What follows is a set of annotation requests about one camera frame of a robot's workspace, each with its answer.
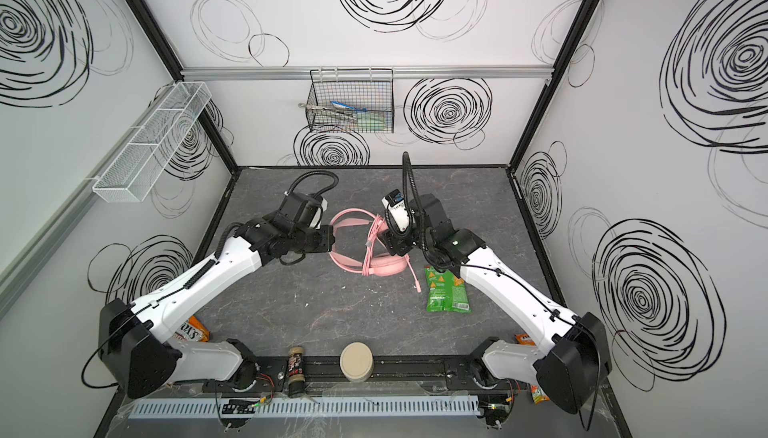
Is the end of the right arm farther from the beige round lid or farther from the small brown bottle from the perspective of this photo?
the small brown bottle

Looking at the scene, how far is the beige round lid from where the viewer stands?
2.28ft

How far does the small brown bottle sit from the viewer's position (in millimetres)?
710

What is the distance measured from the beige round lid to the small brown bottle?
0.36 feet

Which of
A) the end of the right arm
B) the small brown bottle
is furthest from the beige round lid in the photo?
the end of the right arm
